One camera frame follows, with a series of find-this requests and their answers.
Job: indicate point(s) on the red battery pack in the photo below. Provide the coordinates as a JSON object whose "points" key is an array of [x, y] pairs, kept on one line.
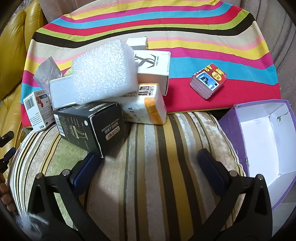
{"points": [[208, 81]]}

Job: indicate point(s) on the white bubble wrap piece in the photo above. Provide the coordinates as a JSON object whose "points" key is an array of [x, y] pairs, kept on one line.
{"points": [[104, 69]]}

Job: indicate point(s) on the beige striped plush cushion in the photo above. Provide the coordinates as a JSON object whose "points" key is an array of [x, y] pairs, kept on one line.
{"points": [[150, 162]]}

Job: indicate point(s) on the rainbow striped cushion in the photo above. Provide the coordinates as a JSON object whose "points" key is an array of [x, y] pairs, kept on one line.
{"points": [[208, 46]]}

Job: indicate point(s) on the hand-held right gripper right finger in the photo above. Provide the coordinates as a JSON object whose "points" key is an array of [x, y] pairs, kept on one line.
{"points": [[209, 166]]}

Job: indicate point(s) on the flat white carton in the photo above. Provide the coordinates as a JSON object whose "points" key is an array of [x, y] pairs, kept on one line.
{"points": [[61, 92]]}

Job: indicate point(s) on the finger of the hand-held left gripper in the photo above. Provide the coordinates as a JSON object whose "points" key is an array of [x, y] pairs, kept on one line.
{"points": [[8, 156], [6, 137]]}

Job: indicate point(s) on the white carton black logo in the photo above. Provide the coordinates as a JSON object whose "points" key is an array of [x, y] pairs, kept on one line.
{"points": [[152, 62]]}

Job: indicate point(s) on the silver foil packet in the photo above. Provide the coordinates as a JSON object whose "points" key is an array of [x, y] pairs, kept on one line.
{"points": [[46, 71]]}

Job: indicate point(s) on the purple cardboard box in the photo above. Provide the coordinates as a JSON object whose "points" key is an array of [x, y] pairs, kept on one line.
{"points": [[261, 139]]}

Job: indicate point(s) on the white orange carton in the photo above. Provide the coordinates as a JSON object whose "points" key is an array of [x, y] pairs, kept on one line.
{"points": [[143, 109]]}

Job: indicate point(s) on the yellow leather sofa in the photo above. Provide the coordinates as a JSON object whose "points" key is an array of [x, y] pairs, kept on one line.
{"points": [[13, 46]]}

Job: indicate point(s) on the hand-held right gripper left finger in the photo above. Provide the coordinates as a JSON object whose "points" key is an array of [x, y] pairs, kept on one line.
{"points": [[86, 169]]}

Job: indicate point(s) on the white medicine box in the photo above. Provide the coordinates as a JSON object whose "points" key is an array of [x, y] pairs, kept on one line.
{"points": [[37, 111]]}

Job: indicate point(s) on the small white black-edged box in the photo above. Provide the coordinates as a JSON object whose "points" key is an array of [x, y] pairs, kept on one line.
{"points": [[136, 42]]}

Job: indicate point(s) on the green round scrub pad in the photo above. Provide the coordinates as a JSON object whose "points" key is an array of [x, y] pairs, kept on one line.
{"points": [[67, 73]]}

